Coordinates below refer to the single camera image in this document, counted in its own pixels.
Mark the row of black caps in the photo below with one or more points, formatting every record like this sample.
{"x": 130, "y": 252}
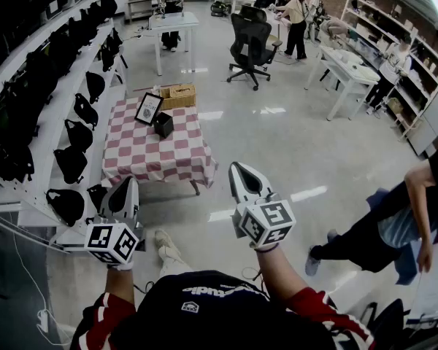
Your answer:
{"x": 71, "y": 162}

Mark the person's right forearm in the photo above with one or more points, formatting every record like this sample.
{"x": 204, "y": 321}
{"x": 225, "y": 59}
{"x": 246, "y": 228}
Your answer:
{"x": 277, "y": 272}

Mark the black bag with green trim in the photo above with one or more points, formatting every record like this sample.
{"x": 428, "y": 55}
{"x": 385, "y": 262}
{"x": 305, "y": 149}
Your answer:
{"x": 219, "y": 8}

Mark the pink white checkered tablecloth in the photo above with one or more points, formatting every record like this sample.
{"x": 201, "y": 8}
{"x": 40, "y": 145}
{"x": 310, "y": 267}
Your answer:
{"x": 149, "y": 151}

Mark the person's left forearm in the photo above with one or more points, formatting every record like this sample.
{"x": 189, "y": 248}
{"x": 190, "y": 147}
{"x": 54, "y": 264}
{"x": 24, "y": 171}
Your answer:
{"x": 118, "y": 286}

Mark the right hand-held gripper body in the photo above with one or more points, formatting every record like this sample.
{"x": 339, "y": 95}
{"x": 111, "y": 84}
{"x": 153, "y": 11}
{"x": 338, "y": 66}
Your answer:
{"x": 266, "y": 224}

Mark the white wooden shelving unit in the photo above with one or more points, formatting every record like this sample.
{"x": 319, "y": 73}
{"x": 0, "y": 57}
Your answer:
{"x": 423, "y": 68}

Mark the small pink flower bunch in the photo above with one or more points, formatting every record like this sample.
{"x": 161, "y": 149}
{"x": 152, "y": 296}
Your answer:
{"x": 156, "y": 89}

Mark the person's beige trouser leg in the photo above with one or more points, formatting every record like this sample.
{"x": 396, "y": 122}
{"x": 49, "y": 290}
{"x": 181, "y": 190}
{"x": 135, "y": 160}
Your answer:
{"x": 173, "y": 264}

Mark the black office chair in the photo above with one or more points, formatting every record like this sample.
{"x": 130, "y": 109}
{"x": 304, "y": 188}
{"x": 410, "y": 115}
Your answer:
{"x": 250, "y": 35}

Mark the black framed picture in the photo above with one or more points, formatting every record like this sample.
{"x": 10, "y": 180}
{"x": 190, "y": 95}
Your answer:
{"x": 147, "y": 108}

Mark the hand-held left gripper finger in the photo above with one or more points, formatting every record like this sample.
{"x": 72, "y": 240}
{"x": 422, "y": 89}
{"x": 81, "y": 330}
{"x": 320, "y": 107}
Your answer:
{"x": 105, "y": 202}
{"x": 134, "y": 202}

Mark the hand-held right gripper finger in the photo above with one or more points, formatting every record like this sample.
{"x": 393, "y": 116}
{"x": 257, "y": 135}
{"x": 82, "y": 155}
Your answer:
{"x": 234, "y": 188}
{"x": 265, "y": 187}

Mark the white power strip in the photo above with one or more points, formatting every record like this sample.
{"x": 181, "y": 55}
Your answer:
{"x": 43, "y": 321}

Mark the white table with lower shelf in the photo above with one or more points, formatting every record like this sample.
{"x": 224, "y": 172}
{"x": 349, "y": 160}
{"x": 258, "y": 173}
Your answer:
{"x": 346, "y": 69}

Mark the small black box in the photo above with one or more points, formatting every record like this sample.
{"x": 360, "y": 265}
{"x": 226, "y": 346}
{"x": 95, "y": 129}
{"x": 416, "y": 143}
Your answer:
{"x": 165, "y": 128}

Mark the wicker tissue box basket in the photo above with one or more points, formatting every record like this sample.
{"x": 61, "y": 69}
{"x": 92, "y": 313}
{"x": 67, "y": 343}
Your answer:
{"x": 180, "y": 95}

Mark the white shelf rack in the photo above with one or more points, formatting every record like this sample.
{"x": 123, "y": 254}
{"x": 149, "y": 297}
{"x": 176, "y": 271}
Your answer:
{"x": 58, "y": 122}

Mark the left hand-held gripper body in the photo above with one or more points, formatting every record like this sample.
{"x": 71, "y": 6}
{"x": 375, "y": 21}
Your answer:
{"x": 111, "y": 239}

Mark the person's black red shirt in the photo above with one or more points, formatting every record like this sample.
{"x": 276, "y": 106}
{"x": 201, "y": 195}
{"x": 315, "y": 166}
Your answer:
{"x": 211, "y": 323}

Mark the person's beige shoe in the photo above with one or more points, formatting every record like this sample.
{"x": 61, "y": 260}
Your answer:
{"x": 164, "y": 239}

